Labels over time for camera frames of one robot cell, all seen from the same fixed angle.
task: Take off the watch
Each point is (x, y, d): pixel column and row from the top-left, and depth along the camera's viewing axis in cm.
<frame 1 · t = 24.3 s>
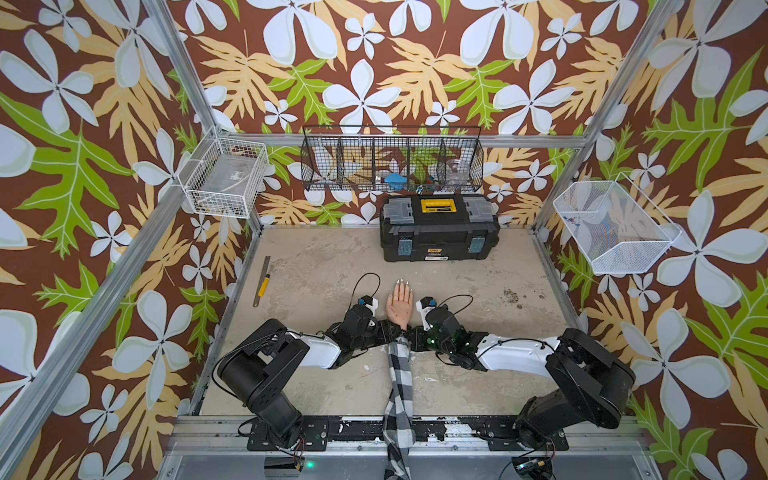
left hand: (397, 328, 90), fingers open
right hand: (401, 335, 88), fingers closed
black toolbox yellow handle: (438, 227, 100), point 17 cm above the table

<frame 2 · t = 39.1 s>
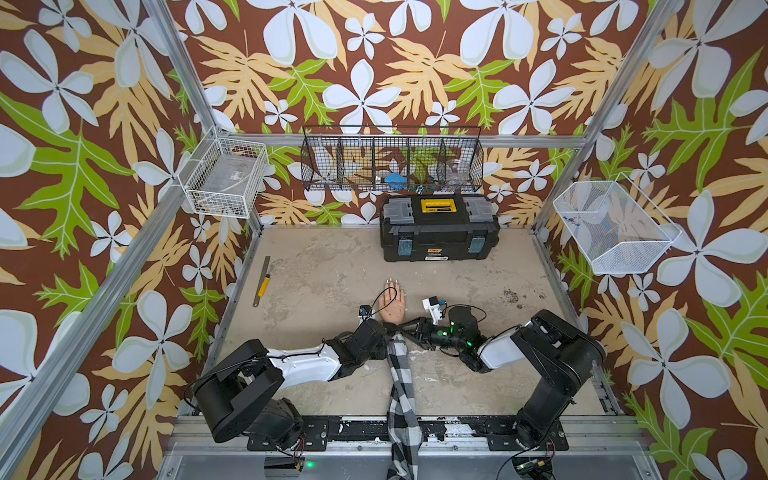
left hand: (384, 337, 89), fingers open
right hand: (399, 331, 85), fingers open
the named things where they were.

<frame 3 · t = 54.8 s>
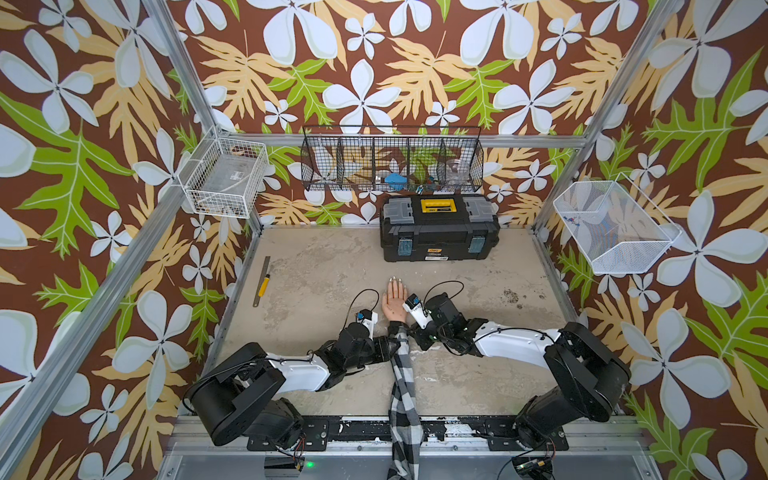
left hand: (398, 342, 85), fingers open
right hand: (408, 327, 90), fingers closed
the named things where they were.

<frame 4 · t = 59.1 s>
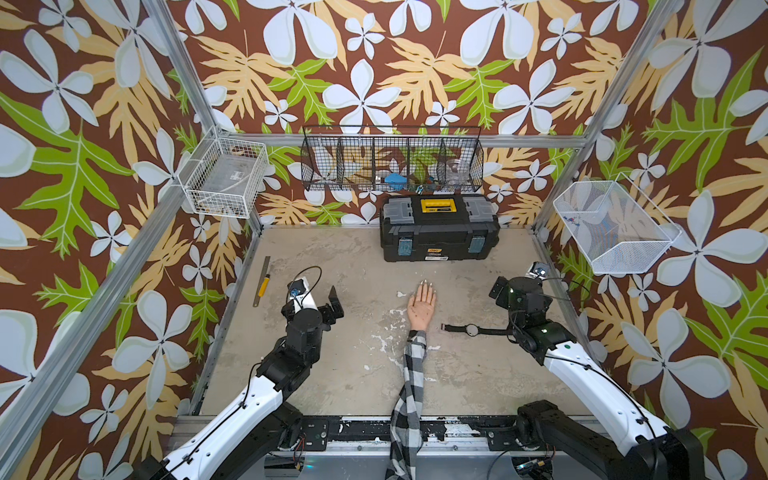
left hand: (319, 289, 78), fingers open
right hand: (512, 283, 82), fingers open
the named things where they were.

